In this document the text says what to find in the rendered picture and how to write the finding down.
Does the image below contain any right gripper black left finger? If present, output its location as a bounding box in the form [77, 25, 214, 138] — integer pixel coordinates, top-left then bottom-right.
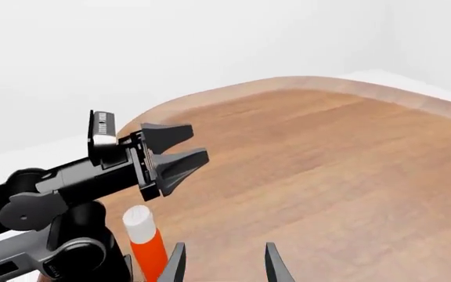
[157, 241, 188, 282]

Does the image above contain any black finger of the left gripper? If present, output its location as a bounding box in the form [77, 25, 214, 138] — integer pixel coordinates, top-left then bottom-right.
[139, 122, 194, 156]
[151, 147, 211, 197]

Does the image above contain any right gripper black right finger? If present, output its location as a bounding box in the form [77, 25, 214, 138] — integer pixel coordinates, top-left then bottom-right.
[265, 241, 296, 282]

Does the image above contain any red ketchup bottle white cap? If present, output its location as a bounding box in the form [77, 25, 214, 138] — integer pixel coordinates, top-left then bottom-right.
[122, 204, 168, 282]

